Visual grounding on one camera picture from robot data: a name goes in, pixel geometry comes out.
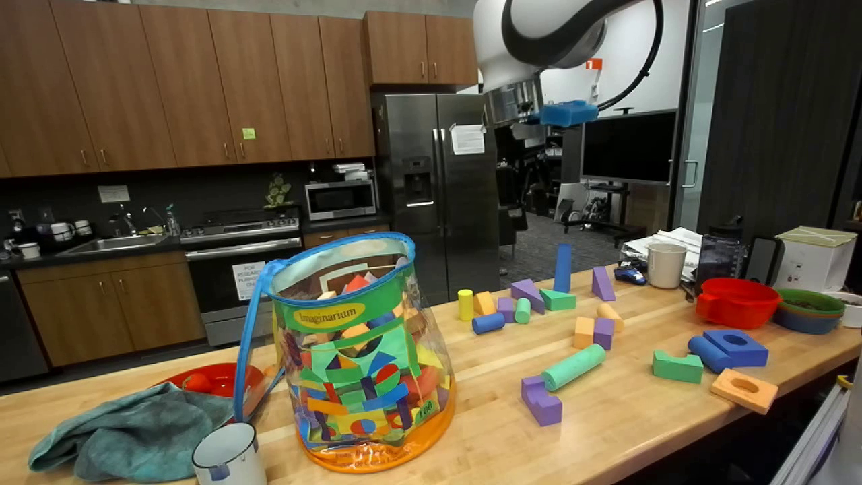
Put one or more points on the small white counter cup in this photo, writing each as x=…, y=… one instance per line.
x=30, y=252

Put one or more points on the orange square block with hole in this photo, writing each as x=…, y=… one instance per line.
x=745, y=390

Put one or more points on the purple triangle foam block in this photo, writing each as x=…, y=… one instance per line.
x=605, y=283

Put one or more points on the dark dishwasher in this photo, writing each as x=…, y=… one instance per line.
x=16, y=326

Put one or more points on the black television screen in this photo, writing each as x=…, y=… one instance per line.
x=629, y=145

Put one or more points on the green triangle foam block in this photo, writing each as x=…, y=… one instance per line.
x=559, y=299

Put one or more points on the yellow cylindrical foam block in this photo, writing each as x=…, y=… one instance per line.
x=465, y=301

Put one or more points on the orange rectangular foam block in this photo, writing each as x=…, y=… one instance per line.
x=582, y=331

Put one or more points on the brown wall cabinet row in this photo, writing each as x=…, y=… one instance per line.
x=179, y=80

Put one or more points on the white paper cup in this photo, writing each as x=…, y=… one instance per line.
x=667, y=264

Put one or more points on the black flat device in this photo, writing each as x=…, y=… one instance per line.
x=762, y=260

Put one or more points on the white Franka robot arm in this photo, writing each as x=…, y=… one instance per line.
x=539, y=28

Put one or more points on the white metal rails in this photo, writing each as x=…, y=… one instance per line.
x=809, y=439

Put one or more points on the teal cloth towel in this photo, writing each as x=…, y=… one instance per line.
x=136, y=435

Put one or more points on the red plastic plate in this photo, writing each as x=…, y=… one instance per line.
x=215, y=378

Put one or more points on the clear plastic block bag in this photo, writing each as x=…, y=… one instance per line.
x=360, y=359

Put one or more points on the white storage box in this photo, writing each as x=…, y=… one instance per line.
x=815, y=260

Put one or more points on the white paper sheet on refrigerator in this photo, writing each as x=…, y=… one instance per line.
x=467, y=137

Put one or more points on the small purple foam block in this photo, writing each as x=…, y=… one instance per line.
x=505, y=307

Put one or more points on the white kitchen container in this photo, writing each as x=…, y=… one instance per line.
x=351, y=168

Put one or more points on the small blue object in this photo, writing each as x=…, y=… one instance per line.
x=632, y=273

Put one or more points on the blue square block with hole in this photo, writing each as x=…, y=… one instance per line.
x=738, y=346

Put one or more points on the green arch foam block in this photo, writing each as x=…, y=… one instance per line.
x=677, y=366

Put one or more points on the kitchen sink faucet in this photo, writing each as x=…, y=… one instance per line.
x=125, y=218

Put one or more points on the blue plastic bowl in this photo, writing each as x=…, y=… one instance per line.
x=809, y=324

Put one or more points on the dish soap bottle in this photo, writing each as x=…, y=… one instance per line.
x=171, y=218

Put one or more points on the long purple wedge block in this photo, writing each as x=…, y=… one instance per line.
x=525, y=292

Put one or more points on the white enamel mug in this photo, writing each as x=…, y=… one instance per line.
x=230, y=454

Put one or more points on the small orange foam block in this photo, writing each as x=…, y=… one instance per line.
x=485, y=301

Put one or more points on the long green cylinder block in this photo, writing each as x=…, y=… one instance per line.
x=575, y=366

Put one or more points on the orange cylindrical foam block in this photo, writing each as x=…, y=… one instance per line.
x=610, y=312

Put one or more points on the stainless steel refrigerator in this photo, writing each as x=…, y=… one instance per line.
x=435, y=198

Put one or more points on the green sticky note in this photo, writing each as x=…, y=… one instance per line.
x=249, y=133

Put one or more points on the white paper pile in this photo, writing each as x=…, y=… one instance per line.
x=675, y=238

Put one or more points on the purple rectangular foam block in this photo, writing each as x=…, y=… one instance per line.
x=605, y=331

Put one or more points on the dark clear water bottle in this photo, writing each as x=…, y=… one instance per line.
x=718, y=256

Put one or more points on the white wall outlet plate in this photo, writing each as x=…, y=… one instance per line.
x=114, y=192

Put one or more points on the brown wooden base cabinet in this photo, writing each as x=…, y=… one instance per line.
x=341, y=235
x=109, y=305

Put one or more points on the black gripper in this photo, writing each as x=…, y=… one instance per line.
x=512, y=102

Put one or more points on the blue rounded foam block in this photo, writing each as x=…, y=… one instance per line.
x=707, y=354

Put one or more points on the red plastic bowl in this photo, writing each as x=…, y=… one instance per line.
x=738, y=301

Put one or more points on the blue cylindrical foam block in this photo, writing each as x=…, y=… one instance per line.
x=489, y=324

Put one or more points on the stainless microwave oven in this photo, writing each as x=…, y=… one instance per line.
x=341, y=199

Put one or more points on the purple notched foam block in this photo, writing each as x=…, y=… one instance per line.
x=543, y=401

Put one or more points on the short green cylinder block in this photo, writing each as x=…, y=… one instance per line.
x=524, y=309

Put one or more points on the stainless kitchen range oven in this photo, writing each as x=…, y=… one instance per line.
x=237, y=270

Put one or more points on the green plastic bowl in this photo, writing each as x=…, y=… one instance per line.
x=809, y=301

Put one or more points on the small green plant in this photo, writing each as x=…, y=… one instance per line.
x=277, y=192

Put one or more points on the brown two-door wall cabinet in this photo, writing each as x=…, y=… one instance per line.
x=420, y=48

